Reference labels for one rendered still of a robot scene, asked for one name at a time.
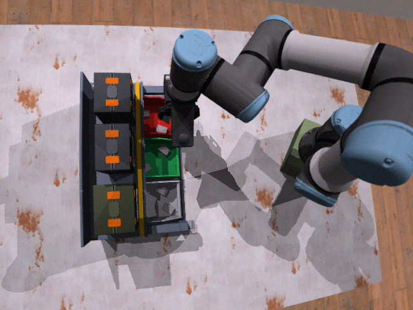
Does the green open bin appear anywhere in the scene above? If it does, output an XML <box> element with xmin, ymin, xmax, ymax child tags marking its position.
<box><xmin>145</xmin><ymin>138</ymin><xmax>180</xmax><ymax>178</ymax></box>

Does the yellow flat bar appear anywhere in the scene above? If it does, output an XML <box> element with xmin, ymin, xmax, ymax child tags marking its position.
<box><xmin>136</xmin><ymin>82</ymin><xmax>145</xmax><ymax>236</ymax></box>

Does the dark grey bin rack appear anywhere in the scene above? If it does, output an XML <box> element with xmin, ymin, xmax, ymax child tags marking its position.
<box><xmin>79</xmin><ymin>72</ymin><xmax>195</xmax><ymax>247</ymax></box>

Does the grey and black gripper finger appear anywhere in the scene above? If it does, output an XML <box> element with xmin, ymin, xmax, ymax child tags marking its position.
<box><xmin>157</xmin><ymin>107</ymin><xmax>171</xmax><ymax>124</ymax></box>
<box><xmin>194</xmin><ymin>107</ymin><xmax>200</xmax><ymax>119</ymax></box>

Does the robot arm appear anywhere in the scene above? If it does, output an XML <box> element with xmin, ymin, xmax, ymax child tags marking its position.
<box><xmin>166</xmin><ymin>15</ymin><xmax>413</xmax><ymax>207</ymax></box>

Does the grey open bin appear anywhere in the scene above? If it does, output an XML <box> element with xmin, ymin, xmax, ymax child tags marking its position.
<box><xmin>146</xmin><ymin>180</ymin><xmax>182</xmax><ymax>223</ymax></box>

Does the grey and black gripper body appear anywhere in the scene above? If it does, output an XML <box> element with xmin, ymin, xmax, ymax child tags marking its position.
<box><xmin>163</xmin><ymin>74</ymin><xmax>201</xmax><ymax>116</ymax></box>

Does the red bin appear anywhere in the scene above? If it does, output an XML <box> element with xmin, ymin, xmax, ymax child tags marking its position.
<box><xmin>143</xmin><ymin>96</ymin><xmax>171</xmax><ymax>138</ymax></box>

